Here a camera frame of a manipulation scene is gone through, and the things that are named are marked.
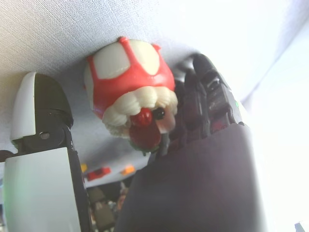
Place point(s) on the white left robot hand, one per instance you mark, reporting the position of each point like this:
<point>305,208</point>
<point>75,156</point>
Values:
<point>193,188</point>

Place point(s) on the red white mushroom toy figure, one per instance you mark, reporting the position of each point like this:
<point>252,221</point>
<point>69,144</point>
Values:
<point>135,75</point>

